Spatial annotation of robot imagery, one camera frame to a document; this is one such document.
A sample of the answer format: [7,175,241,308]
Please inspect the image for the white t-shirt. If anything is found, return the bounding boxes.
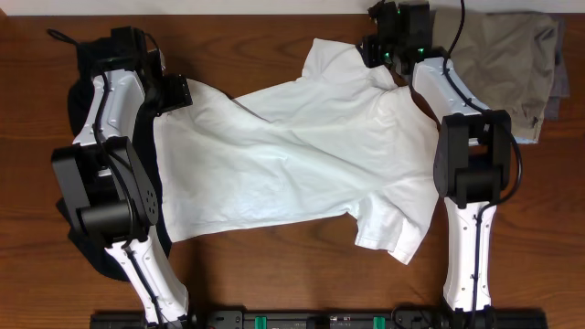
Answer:
[154,39,438,263]

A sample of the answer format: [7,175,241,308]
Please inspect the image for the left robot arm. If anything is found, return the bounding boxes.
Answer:
[51,68,196,328]

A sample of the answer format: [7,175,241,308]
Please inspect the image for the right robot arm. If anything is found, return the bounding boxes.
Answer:
[357,35,522,313]

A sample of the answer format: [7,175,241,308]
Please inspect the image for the black garment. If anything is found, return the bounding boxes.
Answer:
[68,38,162,281]

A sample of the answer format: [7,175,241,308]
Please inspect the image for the khaki folded shorts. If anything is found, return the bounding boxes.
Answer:
[432,8,559,143]

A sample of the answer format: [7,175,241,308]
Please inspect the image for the grey folded garment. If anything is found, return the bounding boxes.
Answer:
[544,15,570,121]

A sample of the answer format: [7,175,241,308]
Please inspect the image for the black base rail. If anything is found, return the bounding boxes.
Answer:
[89,304,548,329]

